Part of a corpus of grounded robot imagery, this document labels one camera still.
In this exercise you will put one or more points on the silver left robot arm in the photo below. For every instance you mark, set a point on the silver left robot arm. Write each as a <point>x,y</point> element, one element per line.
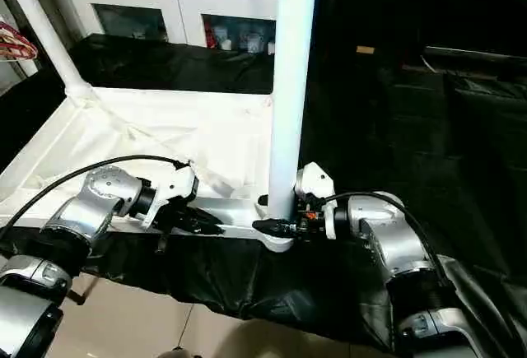
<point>86,205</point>

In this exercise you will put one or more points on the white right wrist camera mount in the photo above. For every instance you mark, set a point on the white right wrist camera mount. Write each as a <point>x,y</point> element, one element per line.
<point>315,181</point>

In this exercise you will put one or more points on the black metal bar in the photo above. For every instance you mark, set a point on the black metal bar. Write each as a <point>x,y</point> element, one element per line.
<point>473,53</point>

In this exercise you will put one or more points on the grey curtain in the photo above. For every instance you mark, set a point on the grey curtain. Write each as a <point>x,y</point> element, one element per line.
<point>62,4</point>

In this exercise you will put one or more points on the white plastic table top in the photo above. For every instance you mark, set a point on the white plastic table top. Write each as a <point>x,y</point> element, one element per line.
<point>144,127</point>

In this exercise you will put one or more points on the black mat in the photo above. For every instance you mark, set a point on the black mat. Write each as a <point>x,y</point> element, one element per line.
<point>309,280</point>

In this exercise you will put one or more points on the small yellow label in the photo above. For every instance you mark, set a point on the small yellow label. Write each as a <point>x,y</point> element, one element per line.
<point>365,49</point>

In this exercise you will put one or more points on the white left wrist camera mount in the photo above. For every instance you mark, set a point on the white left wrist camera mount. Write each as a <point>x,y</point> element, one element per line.
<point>175,187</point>

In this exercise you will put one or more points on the white plastic table leg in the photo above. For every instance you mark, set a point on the white plastic table leg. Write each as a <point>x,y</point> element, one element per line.
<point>268,100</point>
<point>292,86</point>
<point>45,37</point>

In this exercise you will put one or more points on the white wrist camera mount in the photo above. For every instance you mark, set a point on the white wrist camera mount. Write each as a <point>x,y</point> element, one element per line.
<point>175,187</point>
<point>315,181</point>

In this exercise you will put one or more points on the red bottle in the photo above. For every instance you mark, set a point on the red bottle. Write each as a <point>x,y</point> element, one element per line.
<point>211,37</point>

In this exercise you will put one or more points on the black folding frame bar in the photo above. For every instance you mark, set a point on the black folding frame bar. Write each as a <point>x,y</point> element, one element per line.
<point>80,292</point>

